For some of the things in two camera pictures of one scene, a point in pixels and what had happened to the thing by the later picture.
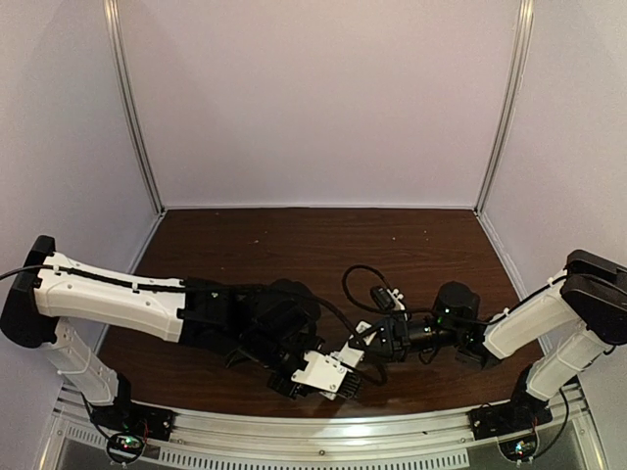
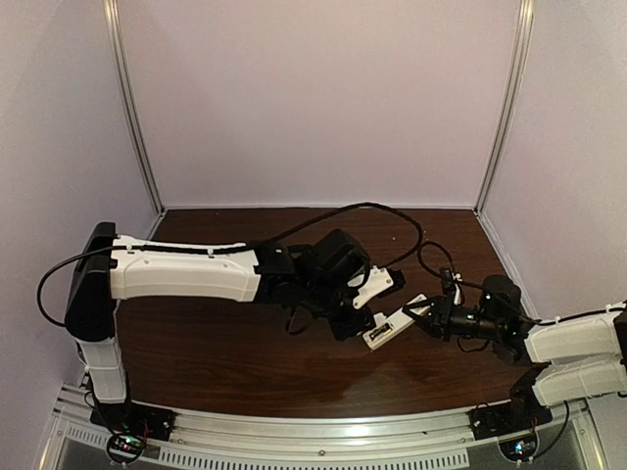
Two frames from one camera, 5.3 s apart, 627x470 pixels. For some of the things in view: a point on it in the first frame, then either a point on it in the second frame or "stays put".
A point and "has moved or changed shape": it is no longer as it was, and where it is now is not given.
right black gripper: [393, 338] to [438, 316]
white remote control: [350, 354] has moved or changed shape
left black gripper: [282, 383] to [350, 322]
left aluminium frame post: [113, 15] stays put
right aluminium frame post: [522, 52] stays put
